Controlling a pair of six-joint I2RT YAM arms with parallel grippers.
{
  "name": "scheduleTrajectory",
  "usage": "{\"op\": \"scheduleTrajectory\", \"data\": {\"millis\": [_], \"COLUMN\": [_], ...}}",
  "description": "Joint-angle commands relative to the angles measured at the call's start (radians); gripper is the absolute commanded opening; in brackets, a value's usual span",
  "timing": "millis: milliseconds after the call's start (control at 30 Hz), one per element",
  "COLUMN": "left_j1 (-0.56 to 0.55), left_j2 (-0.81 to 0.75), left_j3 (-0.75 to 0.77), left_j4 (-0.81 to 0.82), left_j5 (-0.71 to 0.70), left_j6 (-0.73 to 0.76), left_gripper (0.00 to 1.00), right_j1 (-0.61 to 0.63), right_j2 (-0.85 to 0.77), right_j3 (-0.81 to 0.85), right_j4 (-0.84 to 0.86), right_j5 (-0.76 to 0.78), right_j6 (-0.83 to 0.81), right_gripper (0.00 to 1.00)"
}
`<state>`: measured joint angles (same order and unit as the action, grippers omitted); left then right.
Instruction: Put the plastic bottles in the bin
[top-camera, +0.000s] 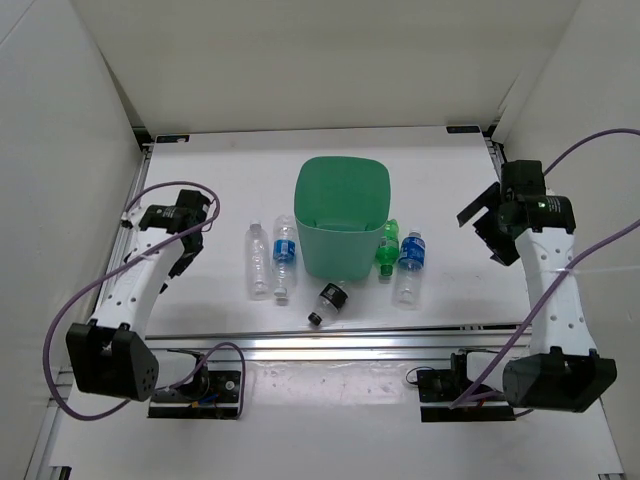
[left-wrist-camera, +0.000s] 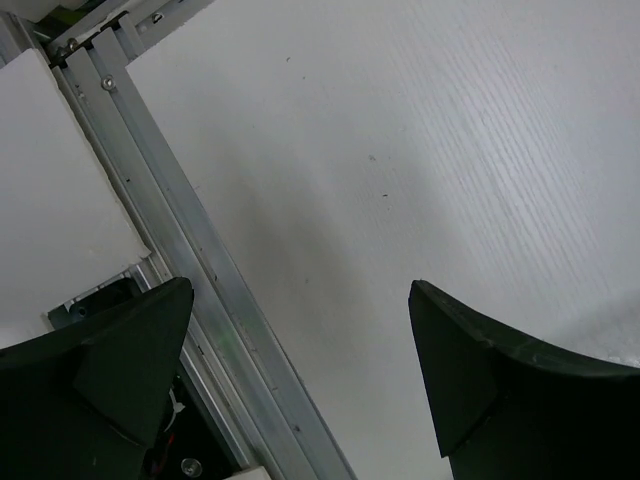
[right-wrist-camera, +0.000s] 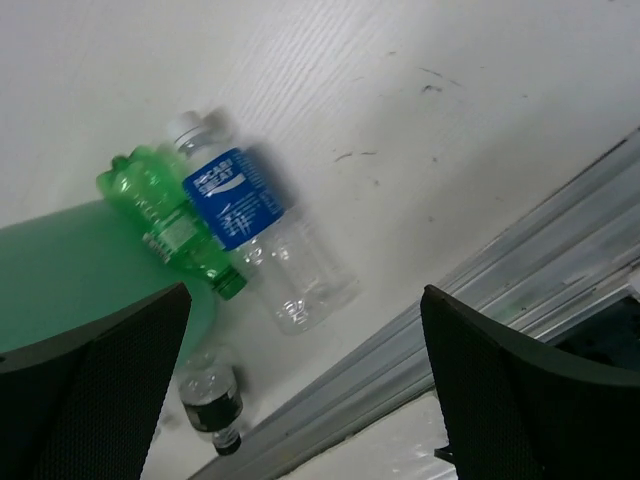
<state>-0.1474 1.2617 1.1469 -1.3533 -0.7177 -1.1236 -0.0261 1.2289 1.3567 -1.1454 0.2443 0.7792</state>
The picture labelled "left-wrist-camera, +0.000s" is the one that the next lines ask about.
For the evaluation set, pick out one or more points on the aluminium frame rail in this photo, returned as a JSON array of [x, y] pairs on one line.
[[240, 377]]

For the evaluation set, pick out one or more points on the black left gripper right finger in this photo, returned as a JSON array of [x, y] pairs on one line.
[[506, 405]]

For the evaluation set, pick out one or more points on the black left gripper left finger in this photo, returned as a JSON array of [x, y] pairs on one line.
[[86, 401]]

